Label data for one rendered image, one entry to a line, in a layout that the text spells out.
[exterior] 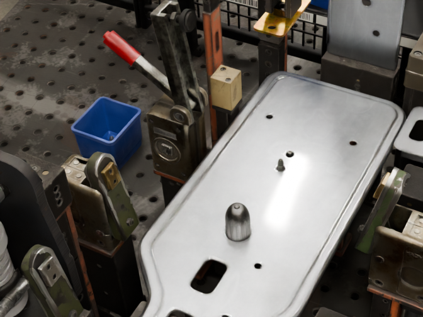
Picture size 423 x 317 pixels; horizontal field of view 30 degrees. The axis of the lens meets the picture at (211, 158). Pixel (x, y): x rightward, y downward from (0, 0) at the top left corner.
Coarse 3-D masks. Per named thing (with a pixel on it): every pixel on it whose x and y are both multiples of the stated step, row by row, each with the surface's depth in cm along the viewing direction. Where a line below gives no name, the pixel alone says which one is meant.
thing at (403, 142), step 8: (416, 112) 115; (408, 120) 114; (416, 120) 113; (408, 128) 112; (400, 136) 111; (408, 136) 111; (400, 144) 110; (408, 144) 110; (416, 144) 110; (408, 152) 109; (416, 152) 109; (416, 160) 109
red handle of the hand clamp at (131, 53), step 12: (108, 36) 107; (120, 36) 108; (120, 48) 107; (132, 48) 108; (132, 60) 107; (144, 60) 108; (144, 72) 108; (156, 72) 108; (156, 84) 108; (168, 84) 108; (192, 108) 108
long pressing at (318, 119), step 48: (288, 96) 119; (336, 96) 118; (240, 144) 112; (288, 144) 111; (336, 144) 111; (384, 144) 111; (192, 192) 106; (240, 192) 105; (288, 192) 105; (336, 192) 104; (144, 240) 100; (192, 240) 100; (288, 240) 99; (336, 240) 99; (192, 288) 95; (240, 288) 94; (288, 288) 94
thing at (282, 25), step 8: (304, 0) 92; (280, 8) 90; (304, 8) 91; (264, 16) 90; (272, 16) 90; (280, 16) 90; (296, 16) 90; (256, 24) 89; (264, 24) 89; (272, 24) 89; (280, 24) 89; (288, 24) 89; (264, 32) 88; (272, 32) 88; (280, 32) 88
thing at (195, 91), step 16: (160, 16) 98; (176, 16) 99; (192, 16) 98; (160, 32) 100; (176, 32) 102; (160, 48) 102; (176, 48) 103; (176, 64) 102; (192, 64) 106; (176, 80) 104; (192, 80) 107; (176, 96) 106; (192, 96) 109
